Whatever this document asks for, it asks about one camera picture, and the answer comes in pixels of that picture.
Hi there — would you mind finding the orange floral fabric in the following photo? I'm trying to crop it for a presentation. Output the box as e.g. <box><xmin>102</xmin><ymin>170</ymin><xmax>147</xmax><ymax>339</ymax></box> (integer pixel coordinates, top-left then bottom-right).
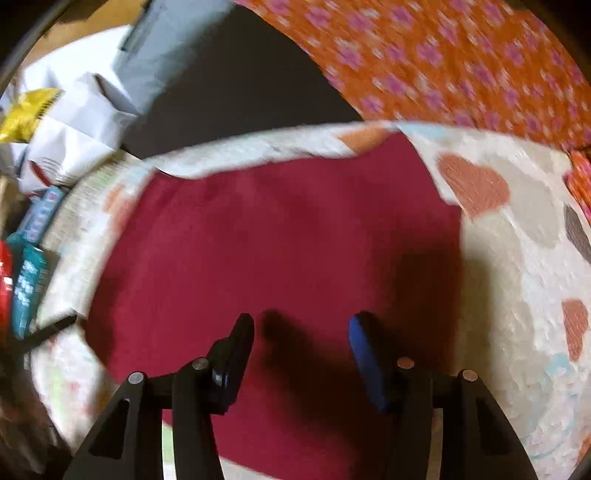
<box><xmin>242</xmin><ymin>1</ymin><xmax>590</xmax><ymax>212</ymax></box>

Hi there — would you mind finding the yellow packet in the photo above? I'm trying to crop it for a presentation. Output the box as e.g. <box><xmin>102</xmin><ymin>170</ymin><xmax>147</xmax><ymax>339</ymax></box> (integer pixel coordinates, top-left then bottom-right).
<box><xmin>0</xmin><ymin>88</ymin><xmax>62</xmax><ymax>143</ymax></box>

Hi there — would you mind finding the light blue patterned box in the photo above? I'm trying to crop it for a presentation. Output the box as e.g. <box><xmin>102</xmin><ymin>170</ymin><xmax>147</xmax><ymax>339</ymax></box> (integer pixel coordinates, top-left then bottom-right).
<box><xmin>18</xmin><ymin>186</ymin><xmax>68</xmax><ymax>245</ymax></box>

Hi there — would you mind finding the heart patterned quilted mat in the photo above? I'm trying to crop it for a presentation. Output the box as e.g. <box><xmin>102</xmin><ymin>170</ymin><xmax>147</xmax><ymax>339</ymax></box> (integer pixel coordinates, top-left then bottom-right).
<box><xmin>35</xmin><ymin>122</ymin><xmax>590</xmax><ymax>479</ymax></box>

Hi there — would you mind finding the red white packet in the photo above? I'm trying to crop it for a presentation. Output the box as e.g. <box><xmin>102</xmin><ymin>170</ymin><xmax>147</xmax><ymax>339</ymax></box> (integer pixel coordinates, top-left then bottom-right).
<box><xmin>0</xmin><ymin>241</ymin><xmax>13</xmax><ymax>335</ymax></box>

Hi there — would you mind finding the white paper bag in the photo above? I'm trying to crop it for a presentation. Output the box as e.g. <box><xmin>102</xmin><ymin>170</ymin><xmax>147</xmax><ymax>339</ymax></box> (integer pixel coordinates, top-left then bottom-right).
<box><xmin>1</xmin><ymin>26</ymin><xmax>138</xmax><ymax>196</ymax></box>

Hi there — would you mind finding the dark red garment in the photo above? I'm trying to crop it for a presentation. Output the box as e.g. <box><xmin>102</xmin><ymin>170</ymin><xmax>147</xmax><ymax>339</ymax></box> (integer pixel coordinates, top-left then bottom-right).
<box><xmin>86</xmin><ymin>133</ymin><xmax>461</xmax><ymax>479</ymax></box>

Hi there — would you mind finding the teal box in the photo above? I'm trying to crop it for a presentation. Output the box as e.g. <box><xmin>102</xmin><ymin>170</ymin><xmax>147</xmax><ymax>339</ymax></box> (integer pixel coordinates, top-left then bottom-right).
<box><xmin>6</xmin><ymin>232</ymin><xmax>48</xmax><ymax>339</ymax></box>

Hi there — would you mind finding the grey pouch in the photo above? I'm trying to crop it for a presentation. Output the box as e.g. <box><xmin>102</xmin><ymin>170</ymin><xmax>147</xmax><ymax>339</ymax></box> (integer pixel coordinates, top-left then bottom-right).
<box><xmin>114</xmin><ymin>0</ymin><xmax>233</xmax><ymax>113</ymax></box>

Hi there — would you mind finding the dark brown cushion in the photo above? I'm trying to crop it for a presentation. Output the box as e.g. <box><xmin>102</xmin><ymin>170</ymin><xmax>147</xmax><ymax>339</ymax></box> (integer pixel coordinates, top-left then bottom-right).
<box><xmin>122</xmin><ymin>1</ymin><xmax>360</xmax><ymax>159</ymax></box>

